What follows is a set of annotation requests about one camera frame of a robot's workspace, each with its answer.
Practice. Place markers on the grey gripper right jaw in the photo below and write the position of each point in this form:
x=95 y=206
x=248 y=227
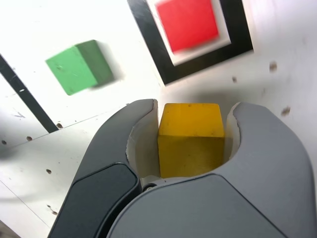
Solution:
x=260 y=173

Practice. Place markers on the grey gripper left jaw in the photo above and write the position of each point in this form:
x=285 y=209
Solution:
x=104 y=158

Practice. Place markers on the yellow cube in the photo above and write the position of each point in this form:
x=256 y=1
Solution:
x=190 y=138

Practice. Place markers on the green cube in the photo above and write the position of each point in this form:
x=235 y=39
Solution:
x=74 y=69

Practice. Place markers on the red cube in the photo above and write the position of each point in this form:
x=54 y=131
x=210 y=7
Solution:
x=188 y=22

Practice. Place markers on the black tape square outline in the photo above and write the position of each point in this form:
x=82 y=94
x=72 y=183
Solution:
x=163 y=62

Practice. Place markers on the black tape strip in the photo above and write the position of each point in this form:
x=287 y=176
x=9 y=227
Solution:
x=29 y=99

